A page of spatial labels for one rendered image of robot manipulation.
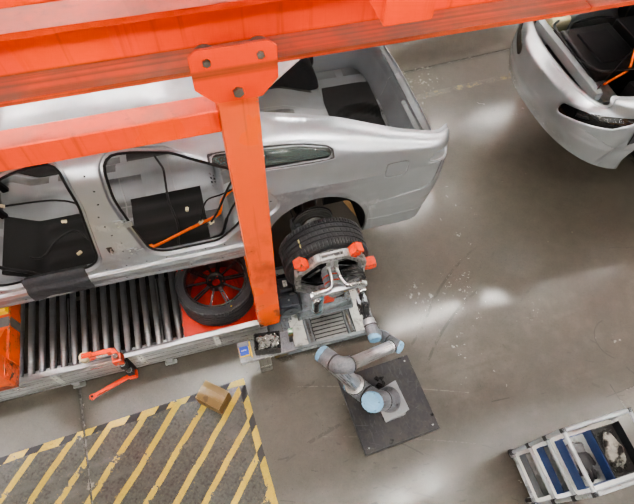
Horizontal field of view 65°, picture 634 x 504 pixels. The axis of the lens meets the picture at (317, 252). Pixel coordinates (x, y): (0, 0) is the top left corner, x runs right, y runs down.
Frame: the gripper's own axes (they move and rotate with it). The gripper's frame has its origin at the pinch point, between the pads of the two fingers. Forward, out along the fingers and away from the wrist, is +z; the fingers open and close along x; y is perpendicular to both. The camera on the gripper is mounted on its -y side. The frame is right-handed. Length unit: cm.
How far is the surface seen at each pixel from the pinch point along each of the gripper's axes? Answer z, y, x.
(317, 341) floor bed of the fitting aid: -1, 77, -31
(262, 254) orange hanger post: 5, -78, -67
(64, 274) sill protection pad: 60, -16, -203
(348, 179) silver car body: 58, -63, 4
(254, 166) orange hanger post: 6, -157, -65
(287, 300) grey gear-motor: 28, 43, -50
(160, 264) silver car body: 57, -6, -138
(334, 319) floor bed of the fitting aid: 15, 77, -11
